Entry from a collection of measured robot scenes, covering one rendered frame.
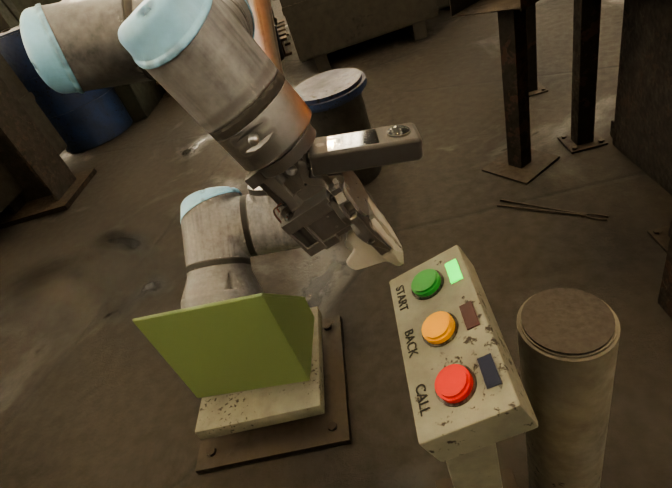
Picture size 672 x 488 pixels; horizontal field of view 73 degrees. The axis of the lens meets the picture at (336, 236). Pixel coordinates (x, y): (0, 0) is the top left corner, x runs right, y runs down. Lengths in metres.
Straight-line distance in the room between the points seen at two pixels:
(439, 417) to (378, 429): 0.70
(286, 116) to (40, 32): 0.27
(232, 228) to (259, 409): 0.44
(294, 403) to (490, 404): 0.73
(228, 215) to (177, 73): 0.68
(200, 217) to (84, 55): 0.59
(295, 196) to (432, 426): 0.27
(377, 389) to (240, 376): 0.35
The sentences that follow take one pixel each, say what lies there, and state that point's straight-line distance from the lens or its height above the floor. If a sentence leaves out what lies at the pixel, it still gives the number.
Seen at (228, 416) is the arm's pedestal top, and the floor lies 0.12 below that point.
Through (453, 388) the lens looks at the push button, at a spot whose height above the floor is 0.61.
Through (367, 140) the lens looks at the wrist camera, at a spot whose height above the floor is 0.82.
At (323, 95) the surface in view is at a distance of 1.80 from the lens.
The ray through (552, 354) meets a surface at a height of 0.51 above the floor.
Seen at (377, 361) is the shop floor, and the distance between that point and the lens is 1.30.
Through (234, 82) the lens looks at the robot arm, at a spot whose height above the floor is 0.93.
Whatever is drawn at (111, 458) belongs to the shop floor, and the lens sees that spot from 1.53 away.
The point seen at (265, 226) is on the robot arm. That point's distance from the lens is 1.05.
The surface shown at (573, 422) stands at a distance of 0.76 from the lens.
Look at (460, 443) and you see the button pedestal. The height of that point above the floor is 0.57.
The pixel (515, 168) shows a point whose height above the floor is 0.01.
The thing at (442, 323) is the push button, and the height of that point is 0.61.
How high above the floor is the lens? 1.03
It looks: 36 degrees down
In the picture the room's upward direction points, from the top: 21 degrees counter-clockwise
